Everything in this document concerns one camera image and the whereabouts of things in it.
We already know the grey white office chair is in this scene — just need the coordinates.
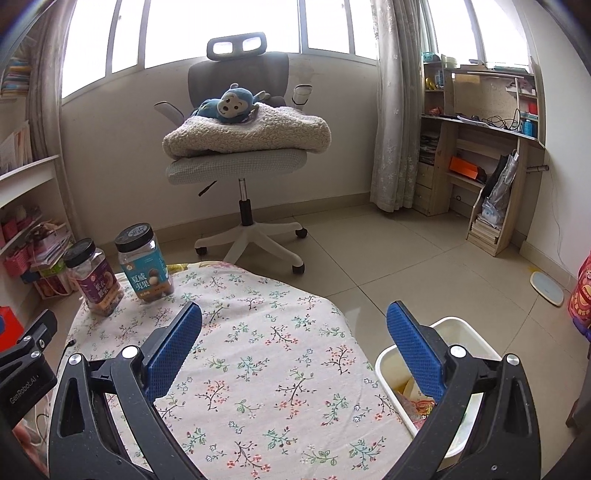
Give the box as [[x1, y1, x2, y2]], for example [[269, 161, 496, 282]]
[[154, 31, 309, 275]]

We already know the pink basket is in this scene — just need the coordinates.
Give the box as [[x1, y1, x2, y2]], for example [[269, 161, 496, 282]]
[[4, 253, 35, 278]]

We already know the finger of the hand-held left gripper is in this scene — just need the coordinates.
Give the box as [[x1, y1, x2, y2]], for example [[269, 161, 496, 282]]
[[17, 309, 58, 354]]

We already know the orange box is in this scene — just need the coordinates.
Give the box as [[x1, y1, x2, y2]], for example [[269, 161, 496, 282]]
[[449, 156, 485, 182]]

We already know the white bookshelf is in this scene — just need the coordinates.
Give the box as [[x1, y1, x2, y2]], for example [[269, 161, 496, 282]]
[[0, 41, 77, 301]]

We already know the nut jar with teal label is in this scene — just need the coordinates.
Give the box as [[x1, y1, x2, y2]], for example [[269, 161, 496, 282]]
[[115, 224, 175, 304]]

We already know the dark sofa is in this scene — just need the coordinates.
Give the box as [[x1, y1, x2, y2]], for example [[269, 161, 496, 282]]
[[566, 392, 591, 428]]

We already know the bay window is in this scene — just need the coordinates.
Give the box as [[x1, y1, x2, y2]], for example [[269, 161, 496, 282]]
[[60, 0, 532, 97]]

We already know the red printed bag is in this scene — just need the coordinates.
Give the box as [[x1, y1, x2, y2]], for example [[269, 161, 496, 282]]
[[567, 254, 591, 342]]

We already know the bathroom scale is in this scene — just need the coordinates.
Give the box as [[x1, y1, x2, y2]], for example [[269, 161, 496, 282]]
[[530, 271, 565, 306]]

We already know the wooden computer desk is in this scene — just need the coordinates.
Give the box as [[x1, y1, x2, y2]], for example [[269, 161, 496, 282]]
[[412, 53, 546, 257]]

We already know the blue monkey plush toy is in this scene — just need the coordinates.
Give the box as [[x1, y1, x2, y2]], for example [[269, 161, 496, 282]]
[[190, 83, 271, 124]]

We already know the beige fleece blanket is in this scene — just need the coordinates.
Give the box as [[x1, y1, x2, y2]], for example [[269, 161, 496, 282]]
[[163, 102, 332, 160]]

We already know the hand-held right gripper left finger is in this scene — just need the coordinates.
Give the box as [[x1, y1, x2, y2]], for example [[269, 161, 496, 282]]
[[48, 302, 204, 480]]

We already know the stack of papers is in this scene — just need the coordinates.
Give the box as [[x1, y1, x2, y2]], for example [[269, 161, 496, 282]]
[[28, 222, 75, 273]]

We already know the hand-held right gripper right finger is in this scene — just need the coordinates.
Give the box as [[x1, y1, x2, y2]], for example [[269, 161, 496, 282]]
[[386, 301, 541, 480]]

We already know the beige lace curtain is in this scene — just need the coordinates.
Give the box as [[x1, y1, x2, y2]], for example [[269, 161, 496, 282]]
[[25, 0, 77, 160], [369, 0, 437, 214]]

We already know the red gift box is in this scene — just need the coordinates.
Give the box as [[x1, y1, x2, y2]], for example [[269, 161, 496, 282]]
[[0, 307, 24, 344]]

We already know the person's left hand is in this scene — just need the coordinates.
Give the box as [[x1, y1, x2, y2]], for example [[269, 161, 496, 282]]
[[11, 422, 49, 476]]

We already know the silver bag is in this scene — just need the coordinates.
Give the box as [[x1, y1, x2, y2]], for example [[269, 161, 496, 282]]
[[482, 150, 520, 229]]

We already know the nut jar with maroon label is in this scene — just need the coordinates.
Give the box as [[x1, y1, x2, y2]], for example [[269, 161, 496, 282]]
[[63, 239, 124, 317]]

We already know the white trash bin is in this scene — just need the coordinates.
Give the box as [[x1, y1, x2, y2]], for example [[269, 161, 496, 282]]
[[374, 317, 504, 457]]

